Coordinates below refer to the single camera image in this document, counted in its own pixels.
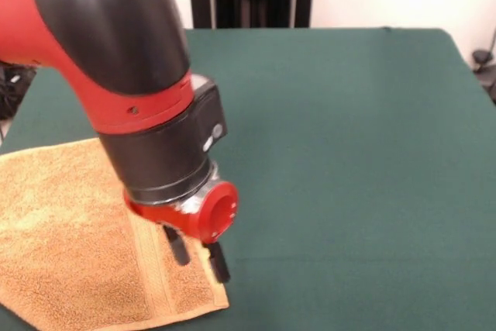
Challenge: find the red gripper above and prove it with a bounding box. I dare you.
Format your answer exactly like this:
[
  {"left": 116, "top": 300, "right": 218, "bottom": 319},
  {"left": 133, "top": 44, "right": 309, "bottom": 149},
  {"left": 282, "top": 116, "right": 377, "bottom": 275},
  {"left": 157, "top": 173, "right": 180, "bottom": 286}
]
[{"left": 123, "top": 181, "right": 239, "bottom": 284}]

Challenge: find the tan terry towel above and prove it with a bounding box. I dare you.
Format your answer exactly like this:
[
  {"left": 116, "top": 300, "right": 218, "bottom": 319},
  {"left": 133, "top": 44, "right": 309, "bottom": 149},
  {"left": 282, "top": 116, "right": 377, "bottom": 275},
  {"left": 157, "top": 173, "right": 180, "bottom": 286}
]
[{"left": 0, "top": 137, "right": 229, "bottom": 331}]

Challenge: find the dark green table cloth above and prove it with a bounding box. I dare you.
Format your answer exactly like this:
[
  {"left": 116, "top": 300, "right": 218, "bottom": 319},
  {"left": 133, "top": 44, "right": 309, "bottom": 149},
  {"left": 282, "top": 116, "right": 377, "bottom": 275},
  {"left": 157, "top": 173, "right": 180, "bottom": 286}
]
[{"left": 0, "top": 26, "right": 496, "bottom": 331}]

